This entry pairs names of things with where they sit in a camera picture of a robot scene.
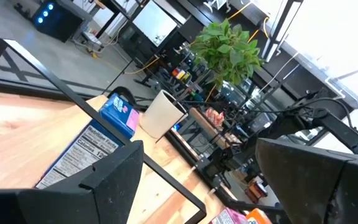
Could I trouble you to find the green leafy plant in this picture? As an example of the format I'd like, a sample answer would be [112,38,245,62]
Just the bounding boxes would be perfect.
[190,18,264,90]

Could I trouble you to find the blue Frosted Flakes cereal box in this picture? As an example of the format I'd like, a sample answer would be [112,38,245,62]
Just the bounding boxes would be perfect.
[35,92,140,190]

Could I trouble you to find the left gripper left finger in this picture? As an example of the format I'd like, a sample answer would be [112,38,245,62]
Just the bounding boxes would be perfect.
[0,139,145,224]

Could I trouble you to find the white plant pot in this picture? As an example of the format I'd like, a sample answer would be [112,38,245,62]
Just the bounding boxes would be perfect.
[139,89,188,140]

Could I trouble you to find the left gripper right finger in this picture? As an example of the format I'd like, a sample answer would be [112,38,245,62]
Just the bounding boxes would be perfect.
[254,138,358,224]

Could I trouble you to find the red Froot Loops cereal box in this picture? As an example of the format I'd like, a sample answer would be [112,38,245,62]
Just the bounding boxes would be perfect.
[209,207,249,224]

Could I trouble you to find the orange cereal box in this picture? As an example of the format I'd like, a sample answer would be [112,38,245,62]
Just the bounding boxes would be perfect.
[246,208,273,224]

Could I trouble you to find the wooden shelf black frame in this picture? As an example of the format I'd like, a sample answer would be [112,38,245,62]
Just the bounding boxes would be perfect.
[0,37,226,224]

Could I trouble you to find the computer tower blue lights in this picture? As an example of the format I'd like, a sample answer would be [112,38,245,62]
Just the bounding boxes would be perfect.
[30,0,85,44]

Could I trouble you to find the computer monitor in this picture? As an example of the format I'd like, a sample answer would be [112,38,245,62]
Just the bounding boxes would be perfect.
[131,0,179,48]

